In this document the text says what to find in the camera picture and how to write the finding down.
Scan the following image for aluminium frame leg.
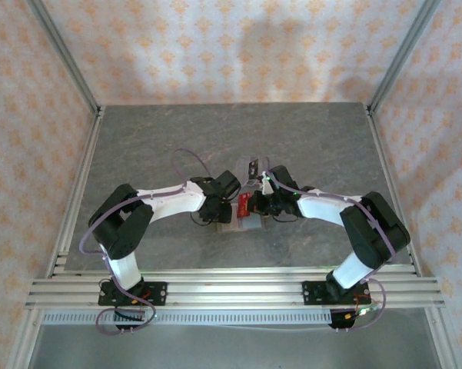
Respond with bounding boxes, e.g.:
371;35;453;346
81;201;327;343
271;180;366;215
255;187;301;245
424;307;460;369
7;307;43;369

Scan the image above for aluminium front rail beam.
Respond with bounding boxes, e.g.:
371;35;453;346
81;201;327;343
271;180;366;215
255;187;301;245
25;268;446;311

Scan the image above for black cable bracket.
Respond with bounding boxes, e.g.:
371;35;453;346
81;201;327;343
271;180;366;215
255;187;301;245
113;307;147;332
327;307;361;332

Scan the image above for white slotted cable duct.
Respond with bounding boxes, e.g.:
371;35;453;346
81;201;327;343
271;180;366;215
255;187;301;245
42;310;334;326

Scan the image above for aluminium upright frame post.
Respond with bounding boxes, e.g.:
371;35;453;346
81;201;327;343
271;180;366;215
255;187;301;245
26;0;103;116
368;0;443;112

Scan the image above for grey card holder wallet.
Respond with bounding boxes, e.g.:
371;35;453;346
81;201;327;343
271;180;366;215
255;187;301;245
216;203;270;234

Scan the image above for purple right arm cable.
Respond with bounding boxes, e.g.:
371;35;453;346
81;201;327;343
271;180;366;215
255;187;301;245
263;155;397;332

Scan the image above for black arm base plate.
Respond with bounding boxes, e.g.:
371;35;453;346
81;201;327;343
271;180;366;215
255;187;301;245
98;281;168;308
301;280;371;308

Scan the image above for aluminium table side rail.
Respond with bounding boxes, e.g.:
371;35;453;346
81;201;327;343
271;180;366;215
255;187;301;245
364;104;424;278
45;106;107;278

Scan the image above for grey metal sheet panel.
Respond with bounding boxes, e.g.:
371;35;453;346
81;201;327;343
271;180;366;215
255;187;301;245
30;324;441;369

